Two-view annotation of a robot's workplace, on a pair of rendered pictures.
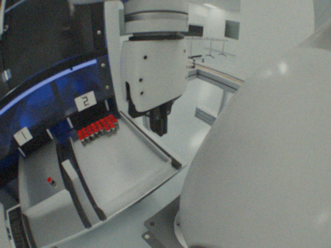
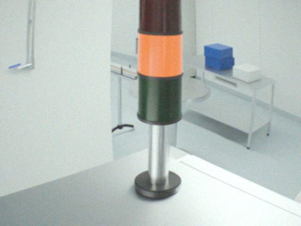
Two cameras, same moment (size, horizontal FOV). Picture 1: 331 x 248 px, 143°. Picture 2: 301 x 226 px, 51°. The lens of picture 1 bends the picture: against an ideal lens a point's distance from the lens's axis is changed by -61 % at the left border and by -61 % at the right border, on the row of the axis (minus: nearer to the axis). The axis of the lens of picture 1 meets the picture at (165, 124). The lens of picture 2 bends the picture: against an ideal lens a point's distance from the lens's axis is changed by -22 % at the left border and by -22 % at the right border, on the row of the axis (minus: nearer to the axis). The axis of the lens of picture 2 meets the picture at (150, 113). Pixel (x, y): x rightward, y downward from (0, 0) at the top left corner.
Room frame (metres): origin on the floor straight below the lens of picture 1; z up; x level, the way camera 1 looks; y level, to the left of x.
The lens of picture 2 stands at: (0.59, 0.74, 2.38)
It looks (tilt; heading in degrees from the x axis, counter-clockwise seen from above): 22 degrees down; 271
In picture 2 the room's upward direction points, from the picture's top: straight up
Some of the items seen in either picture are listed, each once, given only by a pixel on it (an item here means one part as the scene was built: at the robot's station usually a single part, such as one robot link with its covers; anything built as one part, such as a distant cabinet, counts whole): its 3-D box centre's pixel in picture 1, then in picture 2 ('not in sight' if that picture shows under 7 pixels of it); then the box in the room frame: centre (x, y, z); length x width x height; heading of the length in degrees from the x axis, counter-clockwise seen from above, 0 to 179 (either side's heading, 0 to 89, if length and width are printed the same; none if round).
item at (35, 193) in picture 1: (37, 170); not in sight; (0.15, 0.52, 0.90); 0.34 x 0.26 x 0.04; 42
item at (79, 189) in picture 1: (73, 180); not in sight; (0.15, 0.29, 0.91); 0.14 x 0.03 x 0.06; 42
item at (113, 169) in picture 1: (111, 151); not in sight; (0.30, 0.19, 0.90); 0.34 x 0.26 x 0.04; 41
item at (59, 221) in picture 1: (72, 169); not in sight; (0.21, 0.35, 0.87); 0.70 x 0.48 x 0.02; 132
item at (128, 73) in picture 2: not in sight; (71, 54); (1.98, -5.31, 0.92); 3.60 x 0.15 x 0.16; 132
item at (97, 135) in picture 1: (100, 133); not in sight; (0.38, 0.26, 0.90); 0.18 x 0.02 x 0.05; 131
